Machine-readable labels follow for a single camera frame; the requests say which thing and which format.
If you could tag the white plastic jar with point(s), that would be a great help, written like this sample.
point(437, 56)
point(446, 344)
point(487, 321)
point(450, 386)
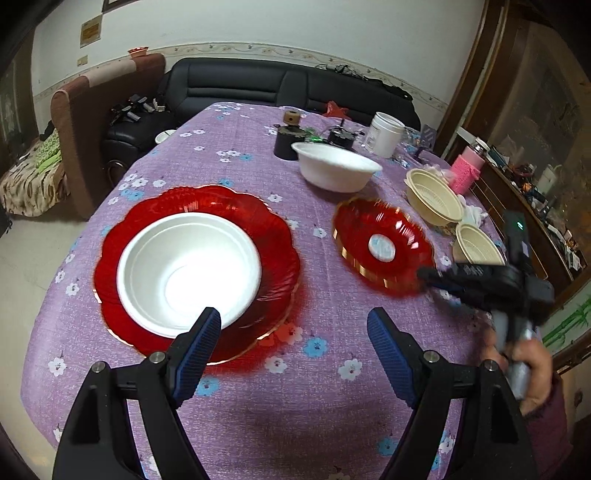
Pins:
point(385, 134)

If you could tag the black cylinder container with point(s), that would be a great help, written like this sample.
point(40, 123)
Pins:
point(286, 145)

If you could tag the green small gadget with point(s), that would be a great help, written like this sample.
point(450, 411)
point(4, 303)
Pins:
point(315, 137)

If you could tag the brown armchair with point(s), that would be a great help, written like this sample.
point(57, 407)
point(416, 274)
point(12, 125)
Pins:
point(78, 138)

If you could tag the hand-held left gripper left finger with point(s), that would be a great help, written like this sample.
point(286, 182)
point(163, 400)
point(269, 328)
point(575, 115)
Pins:
point(196, 355)

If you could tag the pink sleeved bottle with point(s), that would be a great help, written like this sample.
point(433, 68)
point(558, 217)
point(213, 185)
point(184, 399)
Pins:
point(466, 168)

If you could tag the cream plastic bowl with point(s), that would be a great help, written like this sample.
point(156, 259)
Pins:
point(434, 198)
point(478, 244)

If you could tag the large red glass plate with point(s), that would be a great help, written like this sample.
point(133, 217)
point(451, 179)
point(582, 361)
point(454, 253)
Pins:
point(138, 217)

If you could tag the red plastic bag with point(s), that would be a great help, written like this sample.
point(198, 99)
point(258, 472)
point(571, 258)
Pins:
point(336, 110)

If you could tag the black tool pile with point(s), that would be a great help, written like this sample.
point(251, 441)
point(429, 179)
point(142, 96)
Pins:
point(136, 108)

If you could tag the white glove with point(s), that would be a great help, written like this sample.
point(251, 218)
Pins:
point(473, 212)

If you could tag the black round device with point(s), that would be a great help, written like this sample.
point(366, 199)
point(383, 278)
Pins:
point(340, 138)

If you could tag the wooden cabinet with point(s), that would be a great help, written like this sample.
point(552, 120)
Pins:
point(531, 115)

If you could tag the person's right forearm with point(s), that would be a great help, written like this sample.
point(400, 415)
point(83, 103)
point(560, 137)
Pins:
point(549, 438)

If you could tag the purple floral tablecloth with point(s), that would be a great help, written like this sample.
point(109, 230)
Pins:
point(314, 295)

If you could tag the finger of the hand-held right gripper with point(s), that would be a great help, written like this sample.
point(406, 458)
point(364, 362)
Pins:
point(438, 279)

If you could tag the yellow wall plaque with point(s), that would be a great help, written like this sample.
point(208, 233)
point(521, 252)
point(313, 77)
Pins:
point(91, 31)

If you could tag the small red glass plate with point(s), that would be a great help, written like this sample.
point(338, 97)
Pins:
point(397, 230)

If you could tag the white foam bowl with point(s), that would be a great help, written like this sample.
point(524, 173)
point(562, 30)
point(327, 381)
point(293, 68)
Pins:
point(184, 277)
point(337, 168)

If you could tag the leaf patterned blanket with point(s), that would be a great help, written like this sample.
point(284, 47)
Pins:
point(27, 184)

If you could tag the red dish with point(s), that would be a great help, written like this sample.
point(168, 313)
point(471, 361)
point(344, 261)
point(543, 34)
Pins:
point(138, 50)

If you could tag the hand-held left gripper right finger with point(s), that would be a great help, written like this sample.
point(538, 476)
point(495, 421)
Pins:
point(392, 350)

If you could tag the person's right hand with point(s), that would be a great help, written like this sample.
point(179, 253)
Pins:
point(531, 364)

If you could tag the wooden spool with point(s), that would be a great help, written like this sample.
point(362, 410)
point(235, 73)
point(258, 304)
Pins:
point(291, 117)

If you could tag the black leather sofa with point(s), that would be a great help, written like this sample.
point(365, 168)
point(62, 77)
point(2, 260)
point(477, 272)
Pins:
point(240, 83)

